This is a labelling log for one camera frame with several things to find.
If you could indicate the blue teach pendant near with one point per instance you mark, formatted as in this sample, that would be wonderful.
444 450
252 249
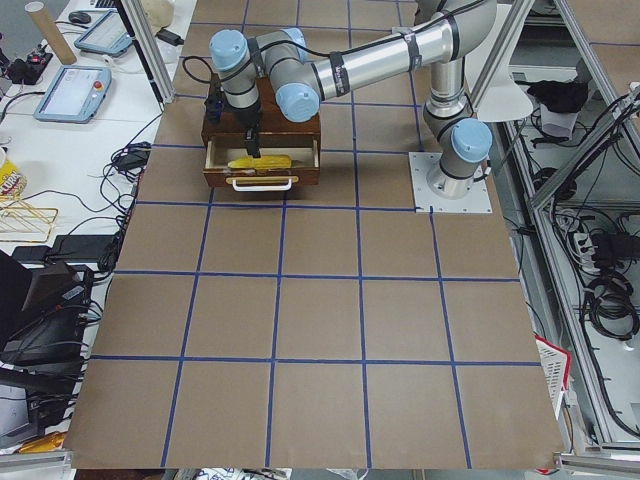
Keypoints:
74 95

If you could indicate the white plastic chair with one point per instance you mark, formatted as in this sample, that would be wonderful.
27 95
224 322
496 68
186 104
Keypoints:
503 100

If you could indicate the yellow corn cob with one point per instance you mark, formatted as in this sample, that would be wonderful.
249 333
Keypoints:
265 162

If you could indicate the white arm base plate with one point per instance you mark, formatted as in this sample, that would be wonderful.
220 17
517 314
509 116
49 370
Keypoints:
434 192

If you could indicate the dark wooden drawer cabinet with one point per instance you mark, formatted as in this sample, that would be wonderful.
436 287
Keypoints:
275 130

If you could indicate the red white plastic basket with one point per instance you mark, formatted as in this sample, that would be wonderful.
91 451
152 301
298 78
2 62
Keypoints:
556 364

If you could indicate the wooden drawer with white handle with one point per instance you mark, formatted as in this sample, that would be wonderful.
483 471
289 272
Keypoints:
305 169

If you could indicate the gold wire rack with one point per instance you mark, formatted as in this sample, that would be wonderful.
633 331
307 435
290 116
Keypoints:
22 222

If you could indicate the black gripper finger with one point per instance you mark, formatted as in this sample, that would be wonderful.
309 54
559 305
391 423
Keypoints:
252 142

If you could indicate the blue teach pendant far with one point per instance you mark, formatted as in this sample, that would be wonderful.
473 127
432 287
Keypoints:
107 35

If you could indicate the blue teach pendant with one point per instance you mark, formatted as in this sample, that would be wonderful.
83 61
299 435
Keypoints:
107 35
74 95

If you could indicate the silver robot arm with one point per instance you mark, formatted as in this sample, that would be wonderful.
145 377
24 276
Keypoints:
444 33

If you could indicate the aluminium frame post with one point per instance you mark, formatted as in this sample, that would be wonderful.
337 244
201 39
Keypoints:
135 21

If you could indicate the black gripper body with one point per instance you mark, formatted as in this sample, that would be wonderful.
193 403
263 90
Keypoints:
247 117

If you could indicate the cardboard tube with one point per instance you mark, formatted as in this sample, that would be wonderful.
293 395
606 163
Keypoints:
43 20

